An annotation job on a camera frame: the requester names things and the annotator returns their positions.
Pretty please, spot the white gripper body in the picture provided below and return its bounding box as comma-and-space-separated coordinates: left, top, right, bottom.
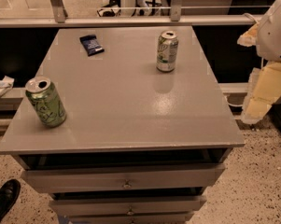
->
256, 0, 281, 62

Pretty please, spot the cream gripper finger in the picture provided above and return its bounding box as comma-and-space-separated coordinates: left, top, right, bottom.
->
237, 23, 259, 47
241, 62, 281, 124

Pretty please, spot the white green 7up can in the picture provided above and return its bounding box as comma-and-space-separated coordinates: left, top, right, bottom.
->
156, 30, 178, 72

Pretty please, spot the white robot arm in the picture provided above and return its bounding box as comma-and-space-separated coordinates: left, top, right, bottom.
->
237, 0, 281, 124

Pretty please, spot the green soda can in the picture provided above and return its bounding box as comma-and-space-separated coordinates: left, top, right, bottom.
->
25, 76, 66, 127

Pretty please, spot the grey drawer cabinet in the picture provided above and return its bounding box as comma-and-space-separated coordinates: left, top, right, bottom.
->
0, 25, 246, 224

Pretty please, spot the dark blue snack packet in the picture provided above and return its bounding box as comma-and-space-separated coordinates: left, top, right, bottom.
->
79, 35, 105, 56

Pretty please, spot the grey metal railing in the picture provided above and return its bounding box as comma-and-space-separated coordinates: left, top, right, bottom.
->
0, 0, 262, 28

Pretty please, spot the top grey drawer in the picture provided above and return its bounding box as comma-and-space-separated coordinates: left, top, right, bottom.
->
21, 163, 225, 193

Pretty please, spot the grey drawer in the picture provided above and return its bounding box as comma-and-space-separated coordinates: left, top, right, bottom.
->
21, 163, 225, 193
49, 196, 206, 217
70, 212, 193, 224

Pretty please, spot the middle grey drawer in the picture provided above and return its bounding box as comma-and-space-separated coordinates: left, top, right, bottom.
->
49, 196, 206, 217

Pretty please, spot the bottom grey drawer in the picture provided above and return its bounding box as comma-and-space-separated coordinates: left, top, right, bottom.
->
70, 212, 193, 224

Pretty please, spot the white folded cloth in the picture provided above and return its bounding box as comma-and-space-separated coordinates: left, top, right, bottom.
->
0, 76, 14, 97

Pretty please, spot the black leather shoe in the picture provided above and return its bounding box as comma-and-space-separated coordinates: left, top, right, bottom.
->
0, 179, 21, 223

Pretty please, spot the white cable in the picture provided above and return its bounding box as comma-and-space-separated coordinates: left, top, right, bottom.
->
224, 93, 246, 108

